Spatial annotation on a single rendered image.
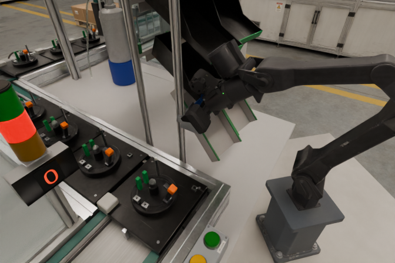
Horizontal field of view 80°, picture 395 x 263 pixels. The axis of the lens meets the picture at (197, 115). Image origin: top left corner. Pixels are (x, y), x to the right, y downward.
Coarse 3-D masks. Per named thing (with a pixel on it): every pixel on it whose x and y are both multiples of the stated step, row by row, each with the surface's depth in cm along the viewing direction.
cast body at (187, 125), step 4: (188, 108) 62; (180, 116) 65; (176, 120) 66; (180, 120) 65; (180, 124) 64; (184, 124) 63; (188, 124) 62; (184, 128) 64; (188, 128) 63; (192, 128) 63; (196, 132) 63
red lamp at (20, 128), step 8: (24, 112) 42; (8, 120) 40; (16, 120) 41; (24, 120) 42; (0, 128) 40; (8, 128) 41; (16, 128) 41; (24, 128) 42; (32, 128) 44; (8, 136) 42; (16, 136) 42; (24, 136) 43
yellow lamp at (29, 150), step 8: (32, 136) 44; (16, 144) 43; (24, 144) 43; (32, 144) 45; (40, 144) 46; (16, 152) 44; (24, 152) 44; (32, 152) 45; (40, 152) 46; (24, 160) 45; (32, 160) 46
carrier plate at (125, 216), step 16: (176, 176) 79; (128, 192) 74; (192, 192) 74; (128, 208) 69; (176, 208) 69; (192, 208) 70; (128, 224) 65; (144, 224) 65; (160, 224) 65; (176, 224) 65; (144, 240) 62; (160, 240) 62
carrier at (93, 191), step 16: (96, 144) 91; (112, 144) 91; (128, 144) 91; (80, 160) 82; (96, 160) 81; (112, 160) 82; (128, 160) 84; (80, 176) 79; (96, 176) 78; (112, 176) 79; (128, 176) 80; (80, 192) 74; (96, 192) 74
